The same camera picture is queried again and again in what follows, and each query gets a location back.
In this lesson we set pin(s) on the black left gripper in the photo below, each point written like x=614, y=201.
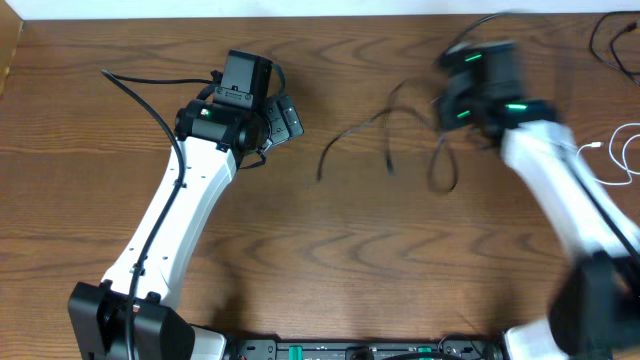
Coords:
x=283, y=130

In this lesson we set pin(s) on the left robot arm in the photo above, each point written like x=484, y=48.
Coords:
x=132, y=312

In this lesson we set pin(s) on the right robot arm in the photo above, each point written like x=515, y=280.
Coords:
x=596, y=312

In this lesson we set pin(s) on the cardboard box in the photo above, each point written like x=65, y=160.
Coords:
x=11, y=26

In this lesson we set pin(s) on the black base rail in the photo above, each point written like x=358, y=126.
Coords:
x=456, y=346

